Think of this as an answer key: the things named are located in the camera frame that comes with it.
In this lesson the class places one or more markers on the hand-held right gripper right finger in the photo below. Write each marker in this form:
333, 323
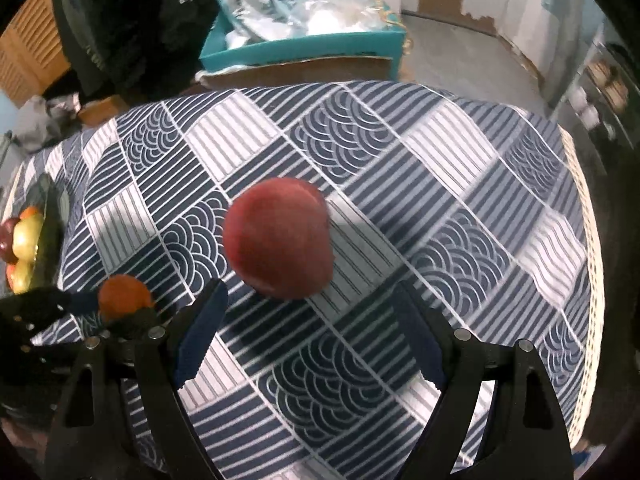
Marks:
422, 340

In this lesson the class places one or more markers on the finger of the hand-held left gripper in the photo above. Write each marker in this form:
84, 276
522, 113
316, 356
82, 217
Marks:
130, 327
80, 302

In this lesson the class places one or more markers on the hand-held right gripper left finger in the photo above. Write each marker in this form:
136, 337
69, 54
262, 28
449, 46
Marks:
197, 340

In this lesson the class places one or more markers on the small tangerine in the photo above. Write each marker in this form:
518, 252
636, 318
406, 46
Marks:
125, 297

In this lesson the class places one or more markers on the clear glass plate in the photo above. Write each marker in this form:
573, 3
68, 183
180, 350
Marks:
50, 240

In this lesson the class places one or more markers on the yellow pear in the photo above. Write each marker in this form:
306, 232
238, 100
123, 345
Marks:
26, 240

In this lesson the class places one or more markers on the dark red apple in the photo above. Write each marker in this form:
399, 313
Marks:
6, 242

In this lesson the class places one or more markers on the large orange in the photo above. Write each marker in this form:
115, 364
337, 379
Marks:
31, 211

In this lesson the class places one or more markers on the light red apple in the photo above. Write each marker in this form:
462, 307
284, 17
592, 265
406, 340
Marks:
277, 240

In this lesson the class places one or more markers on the blue white patterned tablecloth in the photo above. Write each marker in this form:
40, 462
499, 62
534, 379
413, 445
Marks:
400, 160

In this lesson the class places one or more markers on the grey printed bag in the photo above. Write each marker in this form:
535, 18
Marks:
42, 120

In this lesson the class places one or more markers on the small cardboard box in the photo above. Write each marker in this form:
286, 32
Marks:
97, 107

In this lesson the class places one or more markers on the wooden louvered cabinet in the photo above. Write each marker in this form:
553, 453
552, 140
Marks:
30, 45

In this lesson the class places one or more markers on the white jar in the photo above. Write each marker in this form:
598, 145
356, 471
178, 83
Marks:
591, 115
580, 96

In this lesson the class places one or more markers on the dark hanging jackets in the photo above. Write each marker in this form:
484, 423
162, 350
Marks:
135, 25

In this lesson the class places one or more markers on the large cardboard box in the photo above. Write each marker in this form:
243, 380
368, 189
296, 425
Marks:
300, 72

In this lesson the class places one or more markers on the teal box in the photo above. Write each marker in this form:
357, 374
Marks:
300, 47

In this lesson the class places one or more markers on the metal storage rack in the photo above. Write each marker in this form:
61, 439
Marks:
610, 85

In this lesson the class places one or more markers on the clear plastic bag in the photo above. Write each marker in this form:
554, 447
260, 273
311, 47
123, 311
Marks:
340, 15

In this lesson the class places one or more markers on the white teal printed plastic bag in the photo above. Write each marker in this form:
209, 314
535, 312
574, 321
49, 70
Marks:
260, 5

